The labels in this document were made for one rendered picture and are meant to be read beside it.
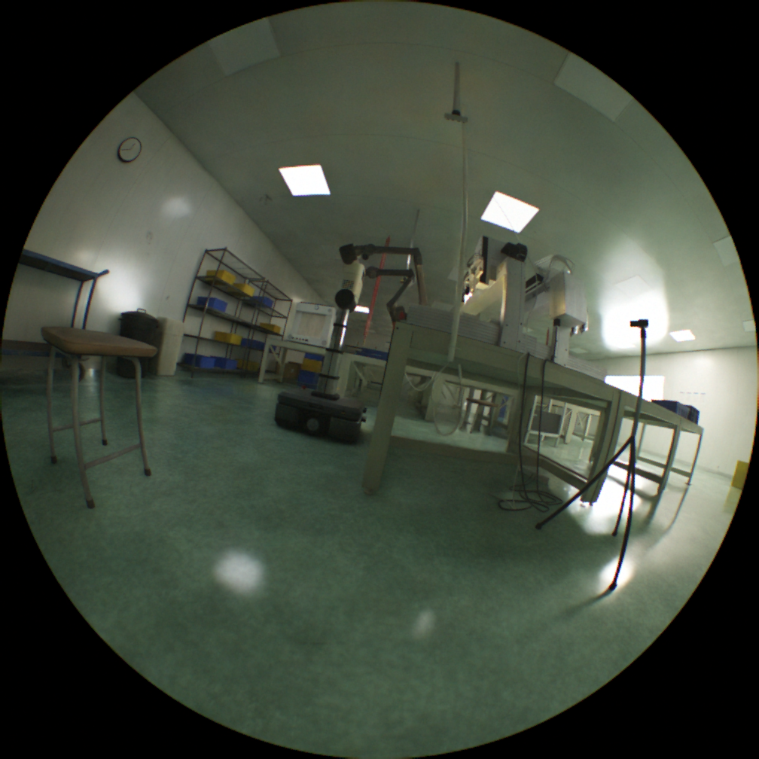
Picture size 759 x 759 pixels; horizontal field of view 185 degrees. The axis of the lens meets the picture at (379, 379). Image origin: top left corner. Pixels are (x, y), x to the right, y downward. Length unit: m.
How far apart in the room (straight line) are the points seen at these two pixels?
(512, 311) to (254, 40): 2.82
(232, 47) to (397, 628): 3.32
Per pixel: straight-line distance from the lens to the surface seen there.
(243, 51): 2.77
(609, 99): 2.57
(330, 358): 1.85
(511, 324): 1.12
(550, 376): 1.21
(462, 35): 2.29
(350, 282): 1.91
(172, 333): 3.18
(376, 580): 0.69
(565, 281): 1.31
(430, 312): 1.04
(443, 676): 0.59
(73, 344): 0.73
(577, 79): 2.45
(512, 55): 2.33
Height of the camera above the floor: 0.52
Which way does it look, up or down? 1 degrees down
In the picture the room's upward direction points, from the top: 12 degrees clockwise
